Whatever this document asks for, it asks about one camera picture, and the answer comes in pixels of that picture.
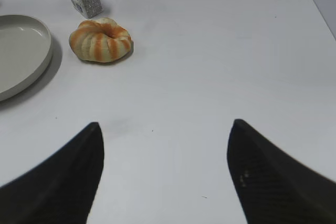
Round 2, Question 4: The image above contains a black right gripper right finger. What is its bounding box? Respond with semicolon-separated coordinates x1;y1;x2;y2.
227;119;335;223

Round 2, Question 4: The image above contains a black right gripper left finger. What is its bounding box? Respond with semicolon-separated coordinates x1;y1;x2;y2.
1;122;104;223

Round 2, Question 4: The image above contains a grey round plate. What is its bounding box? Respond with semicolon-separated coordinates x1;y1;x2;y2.
1;14;53;101

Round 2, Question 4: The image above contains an orange striped bread bun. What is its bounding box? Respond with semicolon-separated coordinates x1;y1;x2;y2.
69;18;132;63

